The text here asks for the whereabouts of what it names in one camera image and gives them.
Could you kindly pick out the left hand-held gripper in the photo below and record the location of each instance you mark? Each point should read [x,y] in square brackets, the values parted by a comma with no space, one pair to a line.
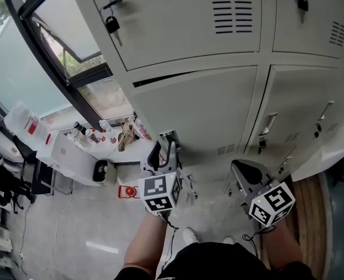
[157,189]

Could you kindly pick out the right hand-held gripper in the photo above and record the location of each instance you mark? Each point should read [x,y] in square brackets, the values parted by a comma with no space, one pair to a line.
[272,204]

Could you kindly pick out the grey metal locker door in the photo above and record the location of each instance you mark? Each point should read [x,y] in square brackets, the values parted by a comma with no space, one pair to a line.
[195,112]

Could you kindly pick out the grey metal locker cabinet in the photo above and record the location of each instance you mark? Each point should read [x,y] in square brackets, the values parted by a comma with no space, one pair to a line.
[189,16]

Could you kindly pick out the person's right forearm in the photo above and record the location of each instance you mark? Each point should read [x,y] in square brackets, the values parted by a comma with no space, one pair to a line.
[281,244]

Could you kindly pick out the person's left forearm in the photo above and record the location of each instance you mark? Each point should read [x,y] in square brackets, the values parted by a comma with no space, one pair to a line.
[145,241]

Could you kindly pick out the white box cabinet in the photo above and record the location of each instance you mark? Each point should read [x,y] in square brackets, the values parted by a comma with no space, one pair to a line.
[69,156]

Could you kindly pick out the clear bag with red contents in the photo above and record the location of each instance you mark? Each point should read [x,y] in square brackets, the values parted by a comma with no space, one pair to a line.
[141,130]

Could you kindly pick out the beige plush toy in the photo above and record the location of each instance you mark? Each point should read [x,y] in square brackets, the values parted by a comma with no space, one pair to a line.
[126,136]

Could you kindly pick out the white trash bin black rim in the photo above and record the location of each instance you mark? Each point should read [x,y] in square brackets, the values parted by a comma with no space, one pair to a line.
[103,172]

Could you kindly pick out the clear plastic bottle red label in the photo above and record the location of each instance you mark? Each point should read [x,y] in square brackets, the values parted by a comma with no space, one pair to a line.
[107,130]

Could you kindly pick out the person's right white shoe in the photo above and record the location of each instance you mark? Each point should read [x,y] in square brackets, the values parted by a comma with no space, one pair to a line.
[228,240]

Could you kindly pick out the person's white shoe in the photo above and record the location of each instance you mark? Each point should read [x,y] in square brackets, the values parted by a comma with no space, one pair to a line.
[228,240]
[190,235]

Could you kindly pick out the small bottle red label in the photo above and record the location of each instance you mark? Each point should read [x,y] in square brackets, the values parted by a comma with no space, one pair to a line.
[95,136]

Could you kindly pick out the brown wooden platform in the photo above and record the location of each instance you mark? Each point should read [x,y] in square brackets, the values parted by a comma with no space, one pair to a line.
[309,214]

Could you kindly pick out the person's left white shoe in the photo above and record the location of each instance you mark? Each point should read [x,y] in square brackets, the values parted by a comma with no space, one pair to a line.
[190,235]

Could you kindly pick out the black bottle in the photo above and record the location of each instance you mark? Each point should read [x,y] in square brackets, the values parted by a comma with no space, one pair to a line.
[79,127]

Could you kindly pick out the person's black shorts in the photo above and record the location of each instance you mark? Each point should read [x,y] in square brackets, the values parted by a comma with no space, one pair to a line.
[218,264]

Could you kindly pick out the black-headed key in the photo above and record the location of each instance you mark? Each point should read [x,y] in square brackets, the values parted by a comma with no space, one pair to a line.
[301,1]
[112,25]

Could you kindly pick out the clear water jug red label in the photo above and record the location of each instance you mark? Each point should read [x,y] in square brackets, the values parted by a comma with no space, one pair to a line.
[22,121]

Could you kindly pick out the frosted tilting window pane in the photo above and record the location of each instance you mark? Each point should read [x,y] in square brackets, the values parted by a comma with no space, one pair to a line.
[66,19]

